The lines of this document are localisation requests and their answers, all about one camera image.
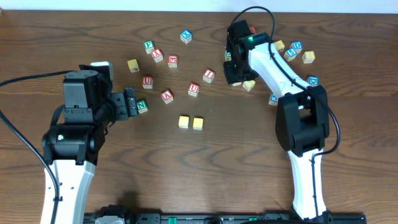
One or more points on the yellow block near R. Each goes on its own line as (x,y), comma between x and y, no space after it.
(249,85)

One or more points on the red U block left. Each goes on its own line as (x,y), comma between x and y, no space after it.
(147,82)

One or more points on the red A block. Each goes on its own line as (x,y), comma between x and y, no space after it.
(167,96)

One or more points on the yellow O block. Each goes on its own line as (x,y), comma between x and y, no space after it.
(198,123)

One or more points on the blue P block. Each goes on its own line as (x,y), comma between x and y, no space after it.
(273,100)

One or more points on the red E block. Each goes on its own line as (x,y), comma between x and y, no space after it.
(173,61)

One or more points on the red X block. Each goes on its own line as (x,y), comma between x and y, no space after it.
(157,55)

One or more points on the blue D block top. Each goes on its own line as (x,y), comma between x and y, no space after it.
(297,46)

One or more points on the yellow block top right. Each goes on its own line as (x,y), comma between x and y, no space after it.
(279,46)

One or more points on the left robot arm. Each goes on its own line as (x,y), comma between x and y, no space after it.
(76,134)

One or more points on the green B block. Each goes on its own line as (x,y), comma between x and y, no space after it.
(227,56)

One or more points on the yellow C block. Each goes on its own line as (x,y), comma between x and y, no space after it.
(183,122)

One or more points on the blue X block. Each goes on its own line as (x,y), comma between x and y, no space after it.
(186,36)

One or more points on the red u block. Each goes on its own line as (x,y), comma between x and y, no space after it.
(193,89)
(147,82)

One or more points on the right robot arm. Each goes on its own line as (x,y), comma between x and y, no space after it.
(302,123)

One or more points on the blue 5 block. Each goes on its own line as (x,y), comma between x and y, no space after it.
(290,54)

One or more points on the yellow block far left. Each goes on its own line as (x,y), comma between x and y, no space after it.
(133,65)

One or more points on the blue d block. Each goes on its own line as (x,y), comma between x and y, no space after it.
(297,46)
(313,81)

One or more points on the red U block centre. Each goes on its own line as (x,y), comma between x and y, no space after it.
(193,89)

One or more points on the red I block centre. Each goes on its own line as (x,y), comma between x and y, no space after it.
(208,75)

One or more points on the yellow 8 block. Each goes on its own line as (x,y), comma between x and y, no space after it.
(308,57)

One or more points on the green N block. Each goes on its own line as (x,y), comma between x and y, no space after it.
(142,106)

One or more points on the blue D block right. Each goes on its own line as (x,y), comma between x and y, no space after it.
(313,81)

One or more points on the green F block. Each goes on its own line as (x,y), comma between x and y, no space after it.
(149,46)

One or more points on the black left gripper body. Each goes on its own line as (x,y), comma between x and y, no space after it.
(123,104)

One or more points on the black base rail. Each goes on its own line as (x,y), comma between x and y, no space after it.
(119,214)

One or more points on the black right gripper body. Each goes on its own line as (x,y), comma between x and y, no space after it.
(232,73)

